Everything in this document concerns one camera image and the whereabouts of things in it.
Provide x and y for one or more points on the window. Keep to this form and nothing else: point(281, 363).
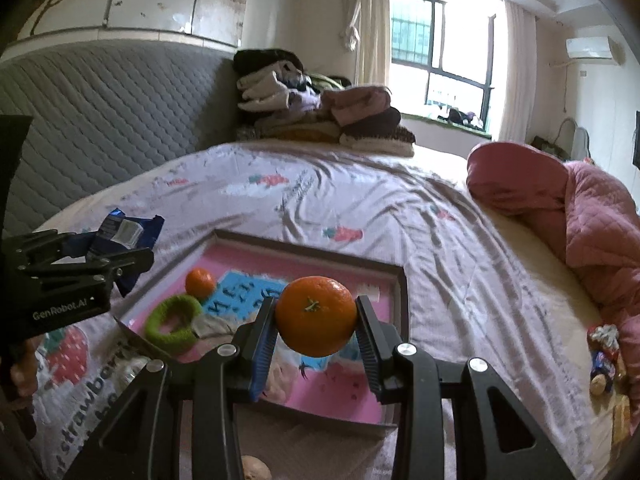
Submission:
point(440, 45)

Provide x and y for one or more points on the grey quilted headboard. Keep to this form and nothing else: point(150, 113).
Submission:
point(110, 120)

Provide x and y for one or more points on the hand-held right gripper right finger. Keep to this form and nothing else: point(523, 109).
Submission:
point(370, 355)

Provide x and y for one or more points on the pink quilt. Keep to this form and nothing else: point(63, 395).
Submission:
point(595, 220)

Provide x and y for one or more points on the orange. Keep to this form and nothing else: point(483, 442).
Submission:
point(315, 317)
point(200, 282)

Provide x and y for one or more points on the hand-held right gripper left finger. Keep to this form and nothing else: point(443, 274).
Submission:
point(265, 350)

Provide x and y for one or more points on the black television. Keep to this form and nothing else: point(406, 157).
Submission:
point(637, 140)

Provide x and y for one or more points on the white air conditioner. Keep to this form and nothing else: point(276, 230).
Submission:
point(592, 49)

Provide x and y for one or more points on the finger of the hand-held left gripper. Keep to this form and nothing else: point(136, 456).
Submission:
point(110, 267)
point(40, 250)

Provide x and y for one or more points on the pink tray box lid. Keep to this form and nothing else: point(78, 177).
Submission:
point(397, 310)

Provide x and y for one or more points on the clothes on windowsill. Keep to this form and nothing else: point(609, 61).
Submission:
point(460, 117)

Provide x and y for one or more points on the small toys by blanket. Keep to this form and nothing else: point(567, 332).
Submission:
point(605, 360)

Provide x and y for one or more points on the white backed chair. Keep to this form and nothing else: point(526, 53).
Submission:
point(575, 137)

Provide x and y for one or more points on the green fuzzy hair scrunchie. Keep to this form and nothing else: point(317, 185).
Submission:
point(155, 325)

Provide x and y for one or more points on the yellow packet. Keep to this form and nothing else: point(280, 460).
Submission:
point(621, 420)

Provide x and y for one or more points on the cream curtain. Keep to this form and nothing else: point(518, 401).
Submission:
point(520, 70)
point(372, 25)

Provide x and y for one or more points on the beige round object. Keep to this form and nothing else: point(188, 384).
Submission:
point(256, 469)

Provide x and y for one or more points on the blue snack packet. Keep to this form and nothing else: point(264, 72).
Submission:
point(145, 230)

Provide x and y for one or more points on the pile of folded clothes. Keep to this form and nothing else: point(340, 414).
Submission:
point(320, 110)

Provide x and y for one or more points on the person's left hand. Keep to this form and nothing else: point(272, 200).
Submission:
point(25, 375)

